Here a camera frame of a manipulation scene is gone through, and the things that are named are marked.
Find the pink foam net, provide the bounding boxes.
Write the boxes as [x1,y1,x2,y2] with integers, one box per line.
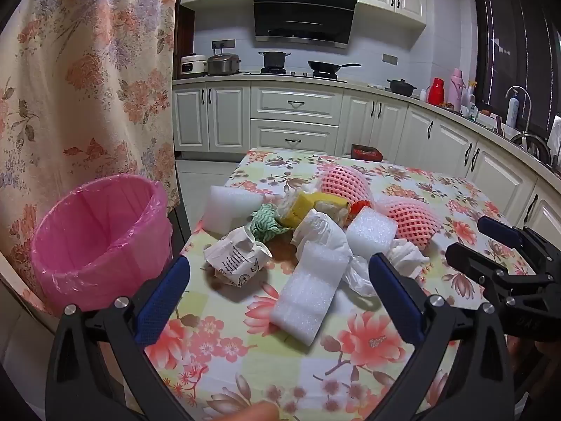
[319,164,374,207]
[377,196,445,252]

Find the clear plastic bag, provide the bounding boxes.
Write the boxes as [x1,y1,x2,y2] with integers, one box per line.
[343,254,383,298]

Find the black range hood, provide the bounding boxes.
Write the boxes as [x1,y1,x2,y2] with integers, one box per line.
[252,0,359,49]

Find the black casserole pot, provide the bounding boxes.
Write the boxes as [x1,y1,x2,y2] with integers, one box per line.
[386,78,420,95]

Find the red wrapper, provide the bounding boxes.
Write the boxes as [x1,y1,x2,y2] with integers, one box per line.
[348,200,374,221]

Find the black stock pot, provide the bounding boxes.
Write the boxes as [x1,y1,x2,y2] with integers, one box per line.
[258,51,292,71]

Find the floral curtain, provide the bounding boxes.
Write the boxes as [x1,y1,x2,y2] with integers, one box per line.
[0,0,183,316]

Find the gas stove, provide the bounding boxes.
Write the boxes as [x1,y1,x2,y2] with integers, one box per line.
[239,67,348,81]

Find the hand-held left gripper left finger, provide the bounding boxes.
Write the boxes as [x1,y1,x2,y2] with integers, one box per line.
[46,254,192,421]

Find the yellow sponge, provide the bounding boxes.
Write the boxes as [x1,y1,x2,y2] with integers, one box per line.
[279,191,351,229]

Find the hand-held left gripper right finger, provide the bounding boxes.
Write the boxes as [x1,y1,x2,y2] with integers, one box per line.
[368,252,516,421]

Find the red floor trash bin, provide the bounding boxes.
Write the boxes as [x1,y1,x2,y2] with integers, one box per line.
[350,143,385,162]

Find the crumpled white plastic bag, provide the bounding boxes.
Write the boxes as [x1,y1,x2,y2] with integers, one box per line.
[291,209,352,256]

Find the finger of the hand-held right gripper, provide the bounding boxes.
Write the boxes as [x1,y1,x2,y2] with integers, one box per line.
[446,242,511,292]
[477,216,533,252]

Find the pink thermos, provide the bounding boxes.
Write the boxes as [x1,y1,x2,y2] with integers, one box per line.
[450,68,466,111]

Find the long white foam sheet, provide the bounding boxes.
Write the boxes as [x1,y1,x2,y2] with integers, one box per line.
[270,242,354,345]

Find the crumpled printed paper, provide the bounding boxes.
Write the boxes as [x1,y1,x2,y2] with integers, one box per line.
[203,225,273,290]

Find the dark window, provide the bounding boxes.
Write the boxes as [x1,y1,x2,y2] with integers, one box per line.
[473,0,561,138]

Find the red thermos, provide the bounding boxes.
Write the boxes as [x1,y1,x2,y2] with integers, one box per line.
[428,77,447,105]

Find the crumpled white tissue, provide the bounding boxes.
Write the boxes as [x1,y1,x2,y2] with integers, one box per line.
[389,239,431,280]

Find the green checked cloth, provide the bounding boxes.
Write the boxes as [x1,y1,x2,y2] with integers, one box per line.
[249,203,293,243]

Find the person's left hand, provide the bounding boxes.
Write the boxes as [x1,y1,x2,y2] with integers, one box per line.
[228,402,280,421]

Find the steel faucet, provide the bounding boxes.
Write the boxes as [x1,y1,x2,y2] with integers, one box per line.
[504,85,534,133]

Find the thick white foam block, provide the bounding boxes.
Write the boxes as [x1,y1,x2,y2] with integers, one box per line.
[209,185,264,234]

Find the white pump bottle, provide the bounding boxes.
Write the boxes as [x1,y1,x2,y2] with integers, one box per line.
[506,90,520,127]

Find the steel pressure cooker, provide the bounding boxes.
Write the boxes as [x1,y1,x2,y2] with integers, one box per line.
[206,52,242,75]

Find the white rice cooker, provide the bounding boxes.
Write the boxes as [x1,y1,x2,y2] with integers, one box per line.
[180,54,208,78]

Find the black frying pan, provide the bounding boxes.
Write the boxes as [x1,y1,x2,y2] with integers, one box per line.
[307,60,363,76]

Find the pink trash bin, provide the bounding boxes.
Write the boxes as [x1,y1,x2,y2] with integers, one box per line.
[30,174,175,317]

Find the white base cabinets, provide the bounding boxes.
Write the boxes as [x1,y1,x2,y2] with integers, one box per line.
[172,80,561,248]

